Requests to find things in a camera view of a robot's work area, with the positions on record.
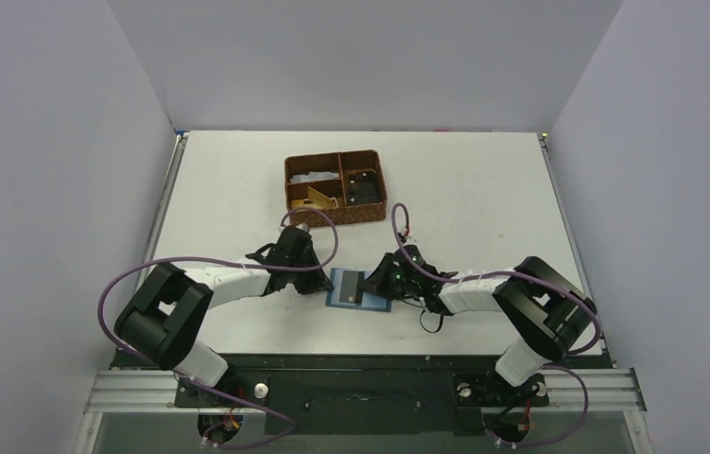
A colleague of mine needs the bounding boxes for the blue leather card holder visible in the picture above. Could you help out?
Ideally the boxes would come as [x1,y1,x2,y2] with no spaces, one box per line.
[325,268,391,313]

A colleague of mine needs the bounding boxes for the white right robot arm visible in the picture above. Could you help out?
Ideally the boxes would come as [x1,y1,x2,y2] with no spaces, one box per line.
[356,245,599,387]

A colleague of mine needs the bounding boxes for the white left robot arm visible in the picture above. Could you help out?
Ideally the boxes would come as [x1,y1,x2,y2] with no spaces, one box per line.
[113,226,333,388]

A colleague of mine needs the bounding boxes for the gold card in basket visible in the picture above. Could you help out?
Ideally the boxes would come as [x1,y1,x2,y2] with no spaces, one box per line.
[290,199,318,212]

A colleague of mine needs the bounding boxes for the silver cards in basket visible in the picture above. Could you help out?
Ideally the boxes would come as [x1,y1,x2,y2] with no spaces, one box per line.
[289,171,340,183]

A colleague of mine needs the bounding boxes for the brown woven divided basket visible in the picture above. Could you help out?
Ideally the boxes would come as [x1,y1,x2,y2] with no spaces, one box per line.
[284,149,388,227]

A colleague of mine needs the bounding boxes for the black items in basket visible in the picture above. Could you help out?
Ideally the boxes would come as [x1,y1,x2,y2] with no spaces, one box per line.
[346,170,383,206]

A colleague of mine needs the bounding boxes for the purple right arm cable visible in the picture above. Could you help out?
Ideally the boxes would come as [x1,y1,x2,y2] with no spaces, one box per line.
[390,202,602,450]

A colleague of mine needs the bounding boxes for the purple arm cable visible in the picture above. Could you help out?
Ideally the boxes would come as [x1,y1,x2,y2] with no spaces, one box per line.
[95,207,340,451]
[390,202,602,450]

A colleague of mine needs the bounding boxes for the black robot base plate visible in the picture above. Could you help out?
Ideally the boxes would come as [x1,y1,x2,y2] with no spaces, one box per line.
[110,350,550,437]

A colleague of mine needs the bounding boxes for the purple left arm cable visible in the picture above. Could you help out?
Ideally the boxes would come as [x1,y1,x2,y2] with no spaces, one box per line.
[95,207,340,451]

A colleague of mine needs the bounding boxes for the aluminium frame rail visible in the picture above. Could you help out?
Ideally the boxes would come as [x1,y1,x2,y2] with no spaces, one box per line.
[81,368,647,415]

